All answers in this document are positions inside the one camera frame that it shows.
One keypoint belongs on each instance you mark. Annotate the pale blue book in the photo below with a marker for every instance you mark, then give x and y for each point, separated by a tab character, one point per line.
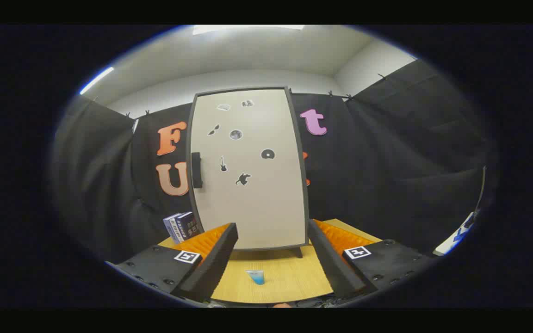
170	229

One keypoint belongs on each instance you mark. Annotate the white and blue object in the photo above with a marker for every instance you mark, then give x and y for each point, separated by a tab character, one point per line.
454	240

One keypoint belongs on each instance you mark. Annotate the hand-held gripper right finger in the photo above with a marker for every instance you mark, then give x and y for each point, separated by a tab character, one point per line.
333	268

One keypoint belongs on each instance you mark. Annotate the black backdrop cloth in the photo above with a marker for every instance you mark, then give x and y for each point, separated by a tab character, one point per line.
387	162

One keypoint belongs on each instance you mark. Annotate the dark grey cabinet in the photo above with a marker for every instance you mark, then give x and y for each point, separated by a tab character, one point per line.
298	252

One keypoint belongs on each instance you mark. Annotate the white and blue tube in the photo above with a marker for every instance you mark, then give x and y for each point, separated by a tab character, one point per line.
257	277

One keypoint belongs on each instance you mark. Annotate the ceiling light panel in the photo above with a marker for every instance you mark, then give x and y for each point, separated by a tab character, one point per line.
248	29

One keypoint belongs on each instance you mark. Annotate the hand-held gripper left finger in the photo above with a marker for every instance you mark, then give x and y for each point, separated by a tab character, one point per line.
213	268

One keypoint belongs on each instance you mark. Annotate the beige cabinet door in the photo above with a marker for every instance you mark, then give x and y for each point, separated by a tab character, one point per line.
257	203

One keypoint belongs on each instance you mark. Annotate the ceiling light strip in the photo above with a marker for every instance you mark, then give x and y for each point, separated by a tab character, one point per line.
96	81

